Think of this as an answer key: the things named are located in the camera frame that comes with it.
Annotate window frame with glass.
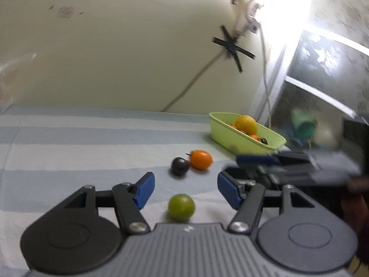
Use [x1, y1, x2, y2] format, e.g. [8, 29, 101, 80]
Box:
[253, 30, 368, 151]

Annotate black tape cross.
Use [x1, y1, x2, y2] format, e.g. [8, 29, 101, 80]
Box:
[212, 25, 255, 72]

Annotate orange mandarin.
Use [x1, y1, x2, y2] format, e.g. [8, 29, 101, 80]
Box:
[190, 150, 213, 171]

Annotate green lime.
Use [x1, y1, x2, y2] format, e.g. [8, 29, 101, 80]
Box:
[168, 194, 196, 221]

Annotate striped blue white tablecloth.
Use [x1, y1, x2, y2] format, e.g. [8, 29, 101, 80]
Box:
[1, 107, 235, 276]

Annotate white power strip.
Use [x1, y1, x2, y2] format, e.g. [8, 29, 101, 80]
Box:
[231, 0, 262, 37]

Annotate grey cable on wall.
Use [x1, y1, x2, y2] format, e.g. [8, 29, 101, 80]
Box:
[159, 50, 228, 113]

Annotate dark purple plum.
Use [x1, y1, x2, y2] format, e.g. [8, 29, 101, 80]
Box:
[171, 157, 190, 176]

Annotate white cable from strip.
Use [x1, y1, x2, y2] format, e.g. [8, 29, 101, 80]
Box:
[258, 26, 274, 128]

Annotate green plastic basket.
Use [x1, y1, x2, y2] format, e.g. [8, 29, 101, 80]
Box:
[209, 112, 286, 155]

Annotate large yellow lemon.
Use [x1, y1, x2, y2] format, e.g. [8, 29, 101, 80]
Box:
[235, 115, 258, 135]

